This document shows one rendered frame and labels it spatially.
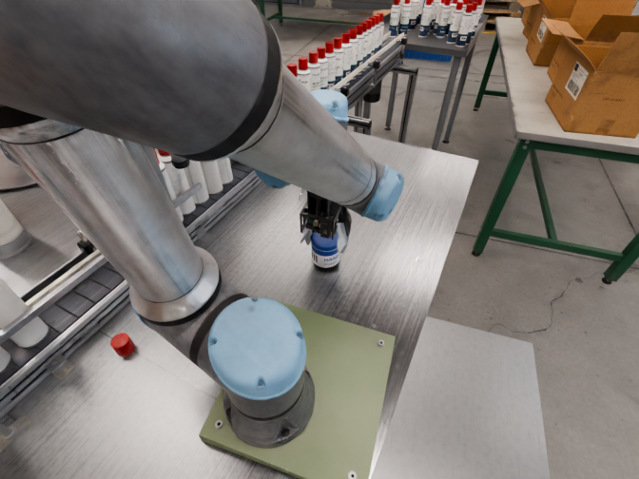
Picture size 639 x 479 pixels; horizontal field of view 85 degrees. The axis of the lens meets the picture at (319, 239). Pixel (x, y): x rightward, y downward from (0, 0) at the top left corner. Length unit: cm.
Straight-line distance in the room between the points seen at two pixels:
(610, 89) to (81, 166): 174
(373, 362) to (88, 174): 54
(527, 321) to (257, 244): 147
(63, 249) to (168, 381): 44
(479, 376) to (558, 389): 114
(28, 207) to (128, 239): 86
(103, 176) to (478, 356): 69
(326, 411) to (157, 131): 55
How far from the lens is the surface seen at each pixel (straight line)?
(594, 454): 182
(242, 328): 45
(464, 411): 72
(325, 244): 79
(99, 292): 87
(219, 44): 18
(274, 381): 44
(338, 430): 65
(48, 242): 106
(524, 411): 76
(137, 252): 39
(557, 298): 220
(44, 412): 83
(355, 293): 80
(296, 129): 25
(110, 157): 32
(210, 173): 99
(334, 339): 70
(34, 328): 82
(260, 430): 59
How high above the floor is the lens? 146
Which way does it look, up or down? 44 degrees down
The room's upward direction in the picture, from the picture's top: straight up
